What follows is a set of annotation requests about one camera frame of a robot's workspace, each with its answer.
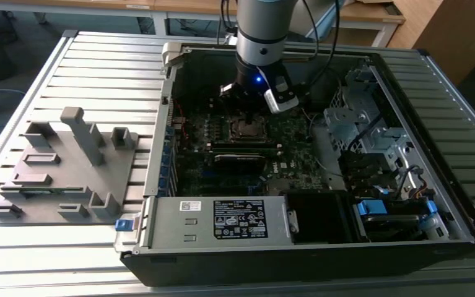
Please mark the silver CPU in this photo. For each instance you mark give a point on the silver CPU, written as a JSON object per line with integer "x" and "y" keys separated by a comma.
{"x": 251, "y": 131}

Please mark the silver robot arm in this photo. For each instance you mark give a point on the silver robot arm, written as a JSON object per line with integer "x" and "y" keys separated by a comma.
{"x": 262, "y": 31}

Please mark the CPU socket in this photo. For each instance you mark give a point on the CPU socket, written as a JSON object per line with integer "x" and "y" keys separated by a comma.
{"x": 250, "y": 140}

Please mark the black RAM slot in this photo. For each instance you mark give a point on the black RAM slot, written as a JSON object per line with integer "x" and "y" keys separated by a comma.
{"x": 240, "y": 144}
{"x": 240, "y": 151}

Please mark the black heatsink block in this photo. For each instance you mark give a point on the black heatsink block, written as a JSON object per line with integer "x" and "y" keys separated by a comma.
{"x": 239, "y": 164}

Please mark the grey case release latch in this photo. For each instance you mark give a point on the grey case release latch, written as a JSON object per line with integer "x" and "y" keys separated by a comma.
{"x": 171, "y": 51}

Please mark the green motherboard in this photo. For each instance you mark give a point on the green motherboard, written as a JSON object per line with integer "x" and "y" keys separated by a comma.
{"x": 299, "y": 154}

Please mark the silver metal drive cage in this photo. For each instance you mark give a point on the silver metal drive cage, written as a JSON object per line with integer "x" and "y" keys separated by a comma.
{"x": 340, "y": 119}

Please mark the bronze chipset heatsink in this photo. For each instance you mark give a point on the bronze chipset heatsink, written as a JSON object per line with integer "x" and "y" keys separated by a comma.
{"x": 279, "y": 185}

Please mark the grey power supply unit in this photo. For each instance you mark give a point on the grey power supply unit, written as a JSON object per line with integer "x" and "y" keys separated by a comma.
{"x": 171, "y": 226}

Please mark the blue disk carrier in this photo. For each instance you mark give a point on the blue disk carrier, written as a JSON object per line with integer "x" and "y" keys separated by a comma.
{"x": 371, "y": 207}

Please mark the grey parts rack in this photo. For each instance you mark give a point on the grey parts rack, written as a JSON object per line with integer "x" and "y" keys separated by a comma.
{"x": 72, "y": 176}

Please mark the blue case latch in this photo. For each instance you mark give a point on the blue case latch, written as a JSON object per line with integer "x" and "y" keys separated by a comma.
{"x": 121, "y": 225}

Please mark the wooden cabinet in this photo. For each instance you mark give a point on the wooden cabinet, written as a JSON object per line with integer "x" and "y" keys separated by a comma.
{"x": 460, "y": 37}

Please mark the black disk drive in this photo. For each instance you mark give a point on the black disk drive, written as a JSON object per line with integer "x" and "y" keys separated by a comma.
{"x": 390, "y": 227}

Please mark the black open PC case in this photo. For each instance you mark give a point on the black open PC case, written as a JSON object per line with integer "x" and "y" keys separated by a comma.
{"x": 262, "y": 269}

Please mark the small blue plastic clip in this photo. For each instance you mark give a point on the small blue plastic clip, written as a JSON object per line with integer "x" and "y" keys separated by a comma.
{"x": 431, "y": 206}

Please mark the green RAM stick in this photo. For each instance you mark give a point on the green RAM stick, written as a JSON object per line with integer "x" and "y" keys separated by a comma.
{"x": 40, "y": 191}

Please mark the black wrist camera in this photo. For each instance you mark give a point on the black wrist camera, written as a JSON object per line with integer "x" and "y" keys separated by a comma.
{"x": 230, "y": 89}

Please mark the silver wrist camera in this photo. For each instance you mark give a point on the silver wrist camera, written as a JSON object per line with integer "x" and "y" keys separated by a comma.
{"x": 280, "y": 103}

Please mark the wooden desk white frame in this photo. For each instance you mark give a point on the wooden desk white frame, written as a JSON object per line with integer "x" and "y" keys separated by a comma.
{"x": 375, "y": 17}

